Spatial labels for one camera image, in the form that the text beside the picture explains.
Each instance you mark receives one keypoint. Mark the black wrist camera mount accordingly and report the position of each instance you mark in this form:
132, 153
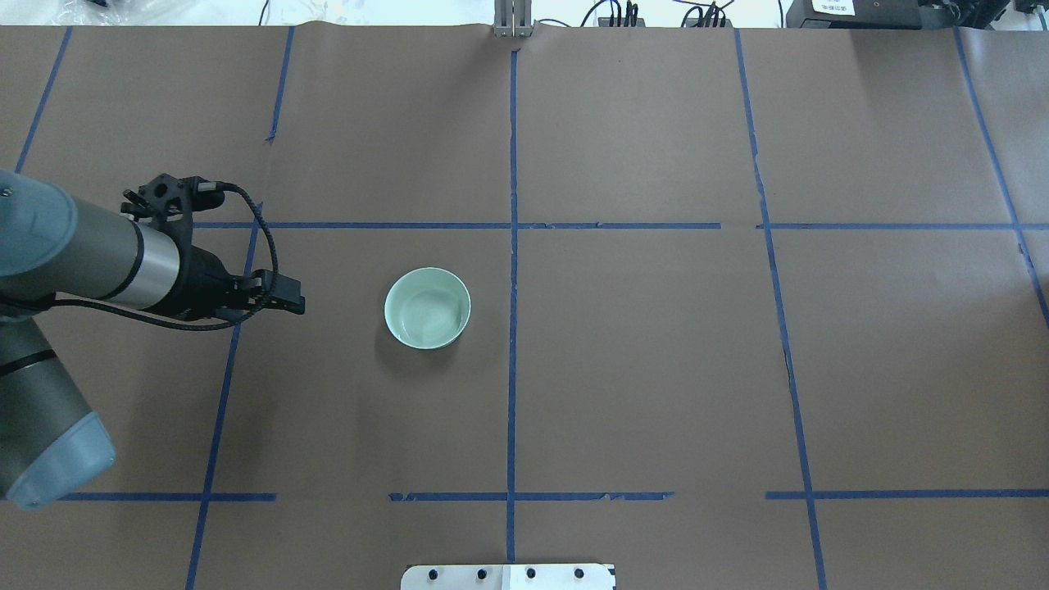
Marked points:
168, 204

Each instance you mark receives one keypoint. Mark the aluminium frame post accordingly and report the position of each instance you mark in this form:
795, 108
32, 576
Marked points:
513, 19

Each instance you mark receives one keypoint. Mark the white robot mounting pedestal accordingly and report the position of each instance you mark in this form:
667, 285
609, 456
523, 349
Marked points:
511, 576

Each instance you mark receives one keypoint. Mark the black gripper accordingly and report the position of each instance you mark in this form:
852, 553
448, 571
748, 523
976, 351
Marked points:
204, 279

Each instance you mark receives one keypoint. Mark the black power adapter box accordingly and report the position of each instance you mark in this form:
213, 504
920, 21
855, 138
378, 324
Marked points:
875, 15

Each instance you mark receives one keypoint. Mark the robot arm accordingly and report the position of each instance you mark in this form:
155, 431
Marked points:
141, 263

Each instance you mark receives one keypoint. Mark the light green ceramic bowl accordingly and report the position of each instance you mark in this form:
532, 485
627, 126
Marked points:
427, 308

